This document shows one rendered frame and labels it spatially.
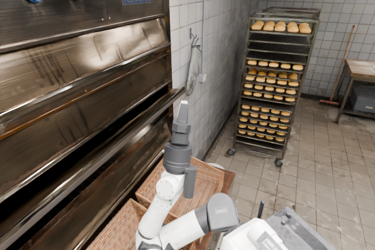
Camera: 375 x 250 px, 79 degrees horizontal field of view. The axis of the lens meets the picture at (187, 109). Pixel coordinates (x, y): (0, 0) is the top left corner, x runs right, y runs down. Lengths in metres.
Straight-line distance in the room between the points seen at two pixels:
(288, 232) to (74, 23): 1.07
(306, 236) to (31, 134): 1.00
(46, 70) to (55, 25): 0.17
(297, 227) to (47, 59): 1.03
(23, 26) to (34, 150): 0.44
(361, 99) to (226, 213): 3.99
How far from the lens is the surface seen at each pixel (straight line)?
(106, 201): 1.47
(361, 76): 4.30
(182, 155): 0.69
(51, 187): 1.04
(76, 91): 1.08
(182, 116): 0.66
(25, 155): 1.02
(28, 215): 0.95
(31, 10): 0.97
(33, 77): 0.96
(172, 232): 0.89
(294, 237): 0.85
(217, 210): 0.84
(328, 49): 5.00
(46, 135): 1.05
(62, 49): 1.04
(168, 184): 0.71
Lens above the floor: 2.08
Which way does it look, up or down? 29 degrees down
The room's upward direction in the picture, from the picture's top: straight up
